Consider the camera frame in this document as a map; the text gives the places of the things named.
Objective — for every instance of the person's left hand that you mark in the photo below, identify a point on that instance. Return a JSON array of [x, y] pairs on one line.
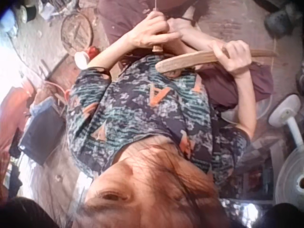
[[147, 33]]

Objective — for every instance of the person's right hand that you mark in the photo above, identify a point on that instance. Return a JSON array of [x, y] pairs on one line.
[[235, 59]]

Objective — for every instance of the wooden spindle with thin rod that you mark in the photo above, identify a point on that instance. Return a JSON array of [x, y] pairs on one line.
[[157, 49]]

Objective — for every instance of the wooden stick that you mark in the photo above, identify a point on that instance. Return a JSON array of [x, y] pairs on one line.
[[187, 60]]

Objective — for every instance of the person's legs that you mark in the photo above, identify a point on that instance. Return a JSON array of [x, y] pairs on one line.
[[118, 19]]

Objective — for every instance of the grey shoes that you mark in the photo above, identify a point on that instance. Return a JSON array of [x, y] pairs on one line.
[[282, 19]]

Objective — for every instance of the red round object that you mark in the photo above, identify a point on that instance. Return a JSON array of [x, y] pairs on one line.
[[93, 51]]

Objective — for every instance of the white plastic cup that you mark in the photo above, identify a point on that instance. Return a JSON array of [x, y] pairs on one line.
[[80, 59]]

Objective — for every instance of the round woven basket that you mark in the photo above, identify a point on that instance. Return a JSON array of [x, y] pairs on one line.
[[76, 31]]

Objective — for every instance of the white standing fan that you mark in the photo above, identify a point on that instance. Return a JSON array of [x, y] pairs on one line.
[[288, 152]]

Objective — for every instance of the black pot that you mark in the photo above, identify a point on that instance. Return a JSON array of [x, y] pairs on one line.
[[31, 12]]

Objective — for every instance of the dark blue bag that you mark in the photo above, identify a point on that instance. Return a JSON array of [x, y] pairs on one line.
[[42, 135]]

